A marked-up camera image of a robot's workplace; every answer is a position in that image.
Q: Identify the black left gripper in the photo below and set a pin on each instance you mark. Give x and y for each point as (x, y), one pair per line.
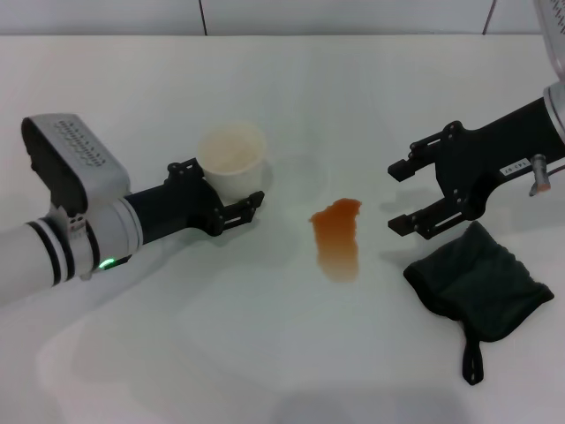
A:
(176, 207)

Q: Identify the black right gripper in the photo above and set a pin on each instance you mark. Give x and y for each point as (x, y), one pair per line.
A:
(485, 159)

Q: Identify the white paper cup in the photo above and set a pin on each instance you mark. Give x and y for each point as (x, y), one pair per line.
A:
(229, 150)

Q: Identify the dark blue rag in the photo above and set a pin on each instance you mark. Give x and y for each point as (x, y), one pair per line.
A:
(476, 282)

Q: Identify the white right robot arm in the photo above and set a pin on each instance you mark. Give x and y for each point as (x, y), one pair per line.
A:
(557, 115)

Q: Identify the brown water stain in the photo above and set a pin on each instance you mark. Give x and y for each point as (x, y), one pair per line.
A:
(337, 238)

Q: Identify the left wrist camera housing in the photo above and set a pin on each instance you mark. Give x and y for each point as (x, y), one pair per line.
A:
(75, 154)

